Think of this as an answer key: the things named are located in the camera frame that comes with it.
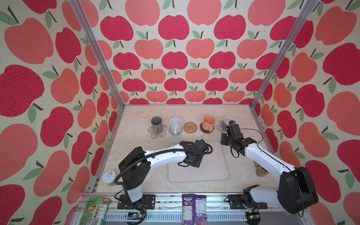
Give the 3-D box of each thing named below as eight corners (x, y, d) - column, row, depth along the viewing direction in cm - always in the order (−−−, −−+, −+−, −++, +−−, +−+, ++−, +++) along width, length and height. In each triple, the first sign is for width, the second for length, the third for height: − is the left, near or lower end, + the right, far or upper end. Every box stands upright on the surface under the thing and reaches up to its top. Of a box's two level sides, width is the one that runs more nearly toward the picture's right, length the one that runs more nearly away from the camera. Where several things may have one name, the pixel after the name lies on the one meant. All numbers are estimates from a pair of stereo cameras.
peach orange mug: (203, 135, 104) (205, 127, 96) (201, 122, 111) (203, 114, 104) (214, 135, 104) (216, 127, 96) (211, 122, 111) (214, 114, 104)
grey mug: (152, 136, 103) (149, 127, 94) (153, 125, 109) (151, 116, 101) (162, 136, 103) (160, 127, 94) (163, 125, 109) (162, 116, 101)
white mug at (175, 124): (174, 138, 102) (174, 130, 94) (168, 127, 108) (167, 119, 101) (185, 133, 105) (185, 125, 97) (178, 123, 111) (178, 115, 103)
